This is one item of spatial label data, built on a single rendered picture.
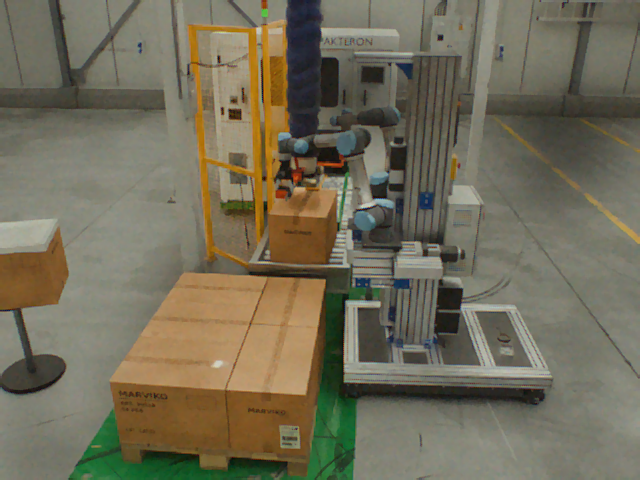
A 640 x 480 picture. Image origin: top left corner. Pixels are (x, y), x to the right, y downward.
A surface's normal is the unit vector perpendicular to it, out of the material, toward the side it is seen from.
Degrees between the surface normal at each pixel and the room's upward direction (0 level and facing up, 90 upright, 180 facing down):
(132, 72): 90
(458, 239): 90
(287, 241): 90
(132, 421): 90
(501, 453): 0
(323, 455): 0
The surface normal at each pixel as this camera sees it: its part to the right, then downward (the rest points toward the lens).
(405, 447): 0.00, -0.91
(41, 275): 0.23, 0.40
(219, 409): -0.09, 0.41
